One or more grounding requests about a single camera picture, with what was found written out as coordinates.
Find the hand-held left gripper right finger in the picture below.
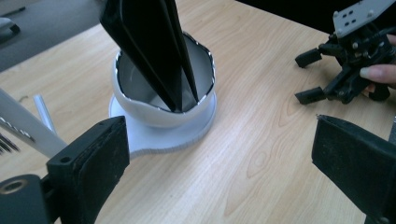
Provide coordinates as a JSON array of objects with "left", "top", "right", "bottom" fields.
[{"left": 311, "top": 114, "right": 396, "bottom": 224}]

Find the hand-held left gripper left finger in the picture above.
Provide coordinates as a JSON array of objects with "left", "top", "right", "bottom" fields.
[{"left": 46, "top": 115, "right": 131, "bottom": 224}]

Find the white key holder stand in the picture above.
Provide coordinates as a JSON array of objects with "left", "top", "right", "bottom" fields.
[{"left": 0, "top": 88, "right": 219, "bottom": 161}]

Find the white bowl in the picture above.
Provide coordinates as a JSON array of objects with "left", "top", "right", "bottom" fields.
[{"left": 111, "top": 31, "right": 217, "bottom": 130}]

